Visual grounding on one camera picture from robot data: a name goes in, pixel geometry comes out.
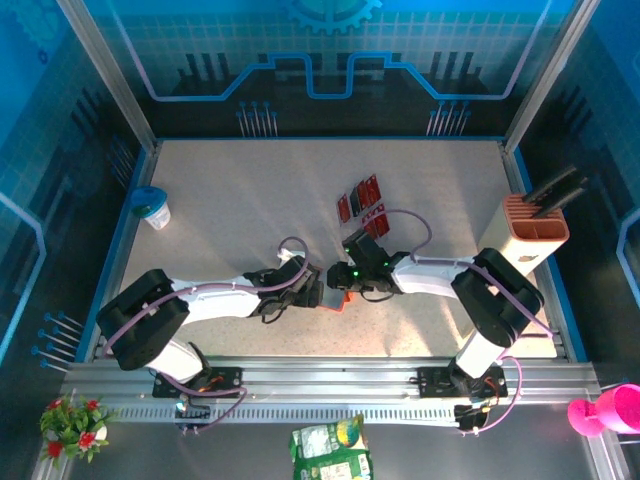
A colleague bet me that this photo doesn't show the green snack bag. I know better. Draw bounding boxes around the green snack bag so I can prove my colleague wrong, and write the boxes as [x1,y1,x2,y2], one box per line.
[289,413,370,460]
[292,448,375,480]

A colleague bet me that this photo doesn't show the orange felt card holder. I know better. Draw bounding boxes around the orange felt card holder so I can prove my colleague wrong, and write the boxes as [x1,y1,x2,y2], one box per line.
[319,292,354,314]

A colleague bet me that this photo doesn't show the black knife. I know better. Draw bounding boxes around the black knife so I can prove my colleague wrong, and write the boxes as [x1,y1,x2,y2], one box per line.
[523,164,580,205]
[530,175,592,221]

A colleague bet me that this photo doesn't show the white cup blue lid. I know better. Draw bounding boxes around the white cup blue lid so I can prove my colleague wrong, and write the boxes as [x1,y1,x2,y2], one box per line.
[130,185,172,231]

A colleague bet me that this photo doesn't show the artificial plant red flowers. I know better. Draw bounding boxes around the artificial plant red flowers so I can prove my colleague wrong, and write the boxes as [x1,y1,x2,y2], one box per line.
[38,393,115,469]

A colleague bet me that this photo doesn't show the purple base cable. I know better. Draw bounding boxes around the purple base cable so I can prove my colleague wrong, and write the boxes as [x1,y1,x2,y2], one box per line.
[459,357,525,436]
[174,383,250,436]

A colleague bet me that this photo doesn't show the grey slotted cable duct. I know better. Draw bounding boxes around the grey slotted cable duct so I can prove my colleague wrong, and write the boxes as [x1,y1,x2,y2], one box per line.
[107,403,464,427]

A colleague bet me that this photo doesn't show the white orange knife block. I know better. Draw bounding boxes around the white orange knife block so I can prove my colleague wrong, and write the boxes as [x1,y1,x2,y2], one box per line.
[475,193,572,276]

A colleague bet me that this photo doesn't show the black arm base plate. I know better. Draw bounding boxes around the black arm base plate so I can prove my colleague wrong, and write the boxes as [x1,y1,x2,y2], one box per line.
[416,366,510,400]
[151,366,246,401]

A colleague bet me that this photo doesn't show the clear acrylic card display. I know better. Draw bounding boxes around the clear acrylic card display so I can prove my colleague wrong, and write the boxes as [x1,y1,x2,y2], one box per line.
[333,171,394,242]

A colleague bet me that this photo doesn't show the aluminium mounting rail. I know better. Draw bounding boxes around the aluminium mounting rail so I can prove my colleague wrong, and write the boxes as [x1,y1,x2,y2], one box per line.
[62,355,601,407]

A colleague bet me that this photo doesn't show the pink plastic cup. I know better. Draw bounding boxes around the pink plastic cup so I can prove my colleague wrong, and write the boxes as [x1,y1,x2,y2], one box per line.
[566,383,640,440]

